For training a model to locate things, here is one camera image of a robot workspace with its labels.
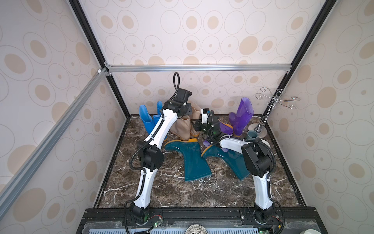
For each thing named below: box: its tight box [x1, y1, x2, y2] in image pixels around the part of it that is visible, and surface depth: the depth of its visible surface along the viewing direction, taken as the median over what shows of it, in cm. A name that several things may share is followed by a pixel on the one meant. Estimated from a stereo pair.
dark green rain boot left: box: [164, 138, 213, 182], surface depth 93 cm
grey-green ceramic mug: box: [246, 130, 259, 140], surface depth 102 cm
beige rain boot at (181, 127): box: [169, 115, 191, 141], surface depth 98 cm
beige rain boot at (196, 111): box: [189, 102, 202, 138], surface depth 89 cm
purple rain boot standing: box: [228, 97, 255, 137], surface depth 96 cm
